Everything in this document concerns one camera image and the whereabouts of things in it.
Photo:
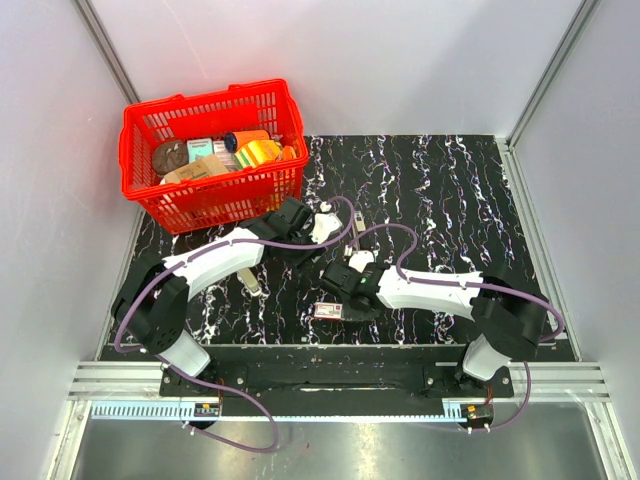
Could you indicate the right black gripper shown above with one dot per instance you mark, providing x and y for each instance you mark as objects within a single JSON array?
[{"x": 355, "y": 315}]

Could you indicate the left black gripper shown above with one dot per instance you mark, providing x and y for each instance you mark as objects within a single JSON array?
[{"x": 309, "y": 257}]

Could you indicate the white staple box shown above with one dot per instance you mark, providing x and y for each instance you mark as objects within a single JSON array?
[{"x": 328, "y": 311}]

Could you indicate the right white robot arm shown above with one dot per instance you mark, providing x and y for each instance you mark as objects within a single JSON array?
[{"x": 509, "y": 322}]

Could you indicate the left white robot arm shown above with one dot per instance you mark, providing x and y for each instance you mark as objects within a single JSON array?
[{"x": 152, "y": 302}]

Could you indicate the black marble pattern mat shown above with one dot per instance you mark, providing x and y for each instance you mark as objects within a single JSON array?
[{"x": 435, "y": 203}]

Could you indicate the yellow green box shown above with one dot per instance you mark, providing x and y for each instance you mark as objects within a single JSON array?
[{"x": 256, "y": 153}]

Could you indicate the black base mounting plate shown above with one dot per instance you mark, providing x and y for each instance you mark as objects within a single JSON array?
[{"x": 414, "y": 369}]

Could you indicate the brown cardboard box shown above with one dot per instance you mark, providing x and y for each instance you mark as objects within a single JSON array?
[{"x": 203, "y": 168}]

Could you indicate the orange cylinder can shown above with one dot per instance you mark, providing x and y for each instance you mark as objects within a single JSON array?
[{"x": 235, "y": 140}]

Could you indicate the red plastic shopping basket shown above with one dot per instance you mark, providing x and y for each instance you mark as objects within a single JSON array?
[{"x": 238, "y": 195}]

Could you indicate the teal white box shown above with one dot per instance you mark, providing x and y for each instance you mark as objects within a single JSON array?
[{"x": 199, "y": 148}]

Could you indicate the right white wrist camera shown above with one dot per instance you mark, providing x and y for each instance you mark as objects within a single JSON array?
[{"x": 360, "y": 259}]

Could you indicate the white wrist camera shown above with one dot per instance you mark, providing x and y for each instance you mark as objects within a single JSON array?
[
  {"x": 360, "y": 259},
  {"x": 325, "y": 224}
]

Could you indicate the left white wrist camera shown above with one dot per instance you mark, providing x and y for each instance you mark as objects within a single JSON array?
[{"x": 325, "y": 224}]

